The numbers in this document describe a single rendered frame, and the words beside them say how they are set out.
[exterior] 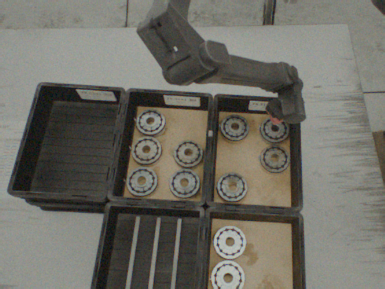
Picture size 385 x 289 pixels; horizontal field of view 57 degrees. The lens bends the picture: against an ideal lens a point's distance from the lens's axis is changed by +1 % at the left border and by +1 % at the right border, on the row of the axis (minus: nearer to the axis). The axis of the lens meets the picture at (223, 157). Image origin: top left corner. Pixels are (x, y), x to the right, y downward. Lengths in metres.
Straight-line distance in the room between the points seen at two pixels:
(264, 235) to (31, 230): 0.82
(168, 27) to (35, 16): 2.38
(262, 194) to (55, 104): 0.82
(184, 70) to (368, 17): 2.40
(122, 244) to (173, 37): 0.76
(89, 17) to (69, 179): 1.71
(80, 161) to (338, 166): 0.96
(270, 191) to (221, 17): 1.74
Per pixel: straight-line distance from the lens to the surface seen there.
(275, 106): 1.10
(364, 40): 2.79
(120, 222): 1.21
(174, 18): 0.61
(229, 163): 1.23
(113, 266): 1.19
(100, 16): 2.81
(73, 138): 1.35
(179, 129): 1.28
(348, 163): 1.47
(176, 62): 0.64
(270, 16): 1.88
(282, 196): 1.21
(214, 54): 0.63
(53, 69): 1.70
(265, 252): 1.17
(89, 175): 1.28
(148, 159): 1.22
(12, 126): 1.62
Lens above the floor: 1.98
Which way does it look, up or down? 69 degrees down
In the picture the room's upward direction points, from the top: 5 degrees clockwise
